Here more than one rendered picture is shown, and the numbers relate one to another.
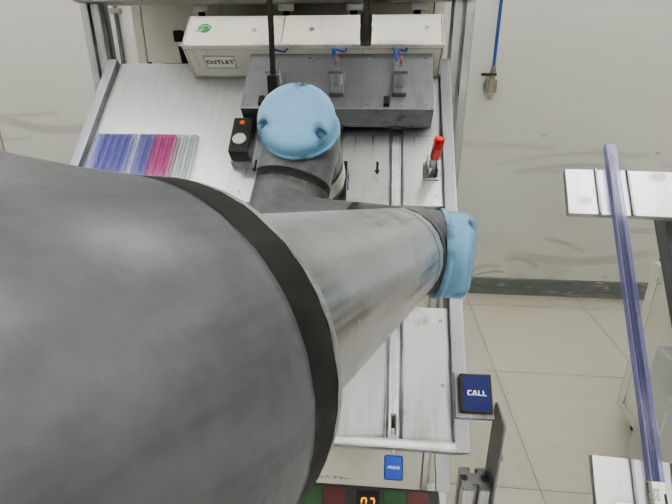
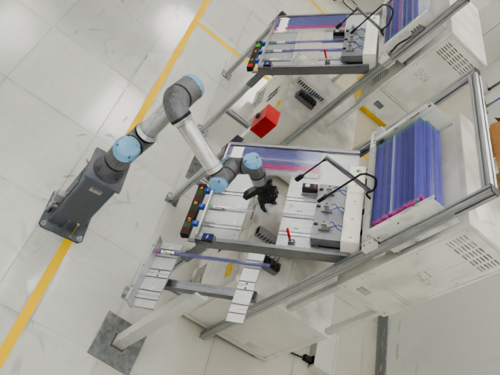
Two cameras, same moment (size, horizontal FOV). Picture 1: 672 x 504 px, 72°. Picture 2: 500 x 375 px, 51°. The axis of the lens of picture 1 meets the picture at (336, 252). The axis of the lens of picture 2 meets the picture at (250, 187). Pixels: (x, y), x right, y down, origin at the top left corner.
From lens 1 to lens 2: 2.13 m
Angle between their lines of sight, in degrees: 53
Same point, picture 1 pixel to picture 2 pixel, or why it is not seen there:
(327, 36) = (349, 206)
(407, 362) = (222, 229)
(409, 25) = (353, 231)
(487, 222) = not seen: outside the picture
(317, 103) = (251, 159)
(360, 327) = (184, 132)
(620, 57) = not seen: outside the picture
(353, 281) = (187, 131)
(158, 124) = (326, 168)
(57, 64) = not seen: outside the picture
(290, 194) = (236, 161)
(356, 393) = (216, 217)
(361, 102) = (317, 216)
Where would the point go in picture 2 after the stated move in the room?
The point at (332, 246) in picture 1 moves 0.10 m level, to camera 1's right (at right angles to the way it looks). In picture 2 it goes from (190, 129) to (184, 146)
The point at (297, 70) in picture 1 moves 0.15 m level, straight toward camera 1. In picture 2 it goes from (336, 199) to (312, 186)
